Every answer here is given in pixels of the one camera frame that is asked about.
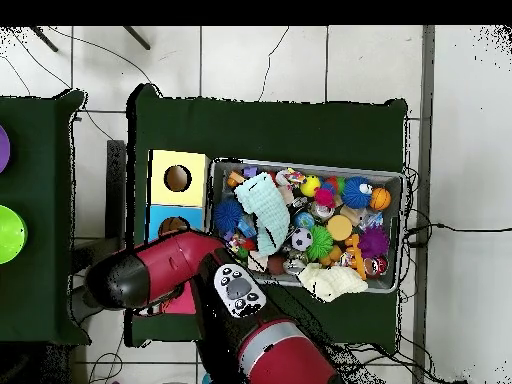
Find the mint knitted cloth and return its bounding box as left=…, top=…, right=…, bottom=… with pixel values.
left=233, top=171, right=291, bottom=258

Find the clear mesh toy bin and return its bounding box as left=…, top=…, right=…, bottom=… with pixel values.
left=202, top=156, right=404, bottom=294

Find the wooden three-hole box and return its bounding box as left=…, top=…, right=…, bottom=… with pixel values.
left=141, top=149, right=211, bottom=315

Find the blue spiky rubber ball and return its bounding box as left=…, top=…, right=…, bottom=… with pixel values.
left=212, top=198, right=245, bottom=234

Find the black and white soccer ball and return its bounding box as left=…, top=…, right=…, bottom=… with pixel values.
left=290, top=227, right=314, bottom=252

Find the pink spiky rubber ball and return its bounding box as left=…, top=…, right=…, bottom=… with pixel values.
left=314, top=186, right=337, bottom=209

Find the small green spiky ball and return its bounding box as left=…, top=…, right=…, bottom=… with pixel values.
left=305, top=224, right=335, bottom=261

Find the orange toy burger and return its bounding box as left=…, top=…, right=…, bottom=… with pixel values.
left=325, top=214, right=354, bottom=242

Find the dark green tablecloth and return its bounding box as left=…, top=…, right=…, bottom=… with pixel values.
left=123, top=83, right=409, bottom=353
left=0, top=89, right=91, bottom=347

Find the blue googly-eyed spiky ball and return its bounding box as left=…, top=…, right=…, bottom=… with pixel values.
left=340, top=176, right=374, bottom=210

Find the cream knitted cloth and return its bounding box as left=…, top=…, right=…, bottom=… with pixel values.
left=297, top=263, right=369, bottom=303

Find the purple spiky rubber ball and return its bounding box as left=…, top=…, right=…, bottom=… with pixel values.
left=358, top=225, right=391, bottom=260

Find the orange basketball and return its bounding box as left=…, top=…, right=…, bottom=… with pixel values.
left=368, top=186, right=393, bottom=212

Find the black upright panel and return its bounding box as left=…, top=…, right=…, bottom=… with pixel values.
left=104, top=139, right=128, bottom=251

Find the black tripod leg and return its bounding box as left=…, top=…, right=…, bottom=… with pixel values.
left=29, top=25, right=59, bottom=53
left=122, top=25, right=152, bottom=51

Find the lime green bowl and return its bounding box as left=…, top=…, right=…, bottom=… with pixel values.
left=0, top=204, right=29, bottom=265

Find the purple bowl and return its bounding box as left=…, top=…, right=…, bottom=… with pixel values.
left=0, top=124, right=12, bottom=175

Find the black power cable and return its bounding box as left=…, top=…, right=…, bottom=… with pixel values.
left=403, top=222, right=512, bottom=246

